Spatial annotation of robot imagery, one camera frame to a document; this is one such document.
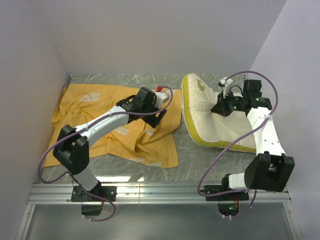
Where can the aluminium mounting rail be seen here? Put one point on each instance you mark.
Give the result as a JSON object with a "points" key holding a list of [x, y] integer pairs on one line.
{"points": [[126, 193]]}

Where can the cream pillow yellow trim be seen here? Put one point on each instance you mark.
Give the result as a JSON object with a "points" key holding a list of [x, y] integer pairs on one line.
{"points": [[206, 128]]}

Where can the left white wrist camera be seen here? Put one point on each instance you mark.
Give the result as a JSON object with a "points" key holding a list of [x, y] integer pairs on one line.
{"points": [[161, 96]]}

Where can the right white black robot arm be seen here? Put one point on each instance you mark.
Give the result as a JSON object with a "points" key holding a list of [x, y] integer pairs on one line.
{"points": [[270, 170]]}

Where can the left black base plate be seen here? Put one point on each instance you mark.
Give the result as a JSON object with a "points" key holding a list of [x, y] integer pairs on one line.
{"points": [[105, 192]]}

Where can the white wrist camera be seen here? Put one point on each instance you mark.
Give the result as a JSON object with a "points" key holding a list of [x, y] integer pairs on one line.
{"points": [[161, 96], [226, 84]]}

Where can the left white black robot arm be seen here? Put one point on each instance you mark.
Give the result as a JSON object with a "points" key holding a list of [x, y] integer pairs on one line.
{"points": [[72, 148]]}

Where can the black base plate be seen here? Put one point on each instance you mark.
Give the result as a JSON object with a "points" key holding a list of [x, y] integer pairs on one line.
{"points": [[105, 192], [218, 189]]}

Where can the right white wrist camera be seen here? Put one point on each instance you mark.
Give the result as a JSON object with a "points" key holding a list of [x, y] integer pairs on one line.
{"points": [[226, 84]]}

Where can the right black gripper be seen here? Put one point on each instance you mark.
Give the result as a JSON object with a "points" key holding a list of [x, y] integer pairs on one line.
{"points": [[221, 107]]}

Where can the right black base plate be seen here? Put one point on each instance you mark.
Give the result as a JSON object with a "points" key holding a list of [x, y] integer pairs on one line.
{"points": [[218, 189]]}

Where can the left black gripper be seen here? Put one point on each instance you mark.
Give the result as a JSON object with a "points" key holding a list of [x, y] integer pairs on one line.
{"points": [[154, 121]]}

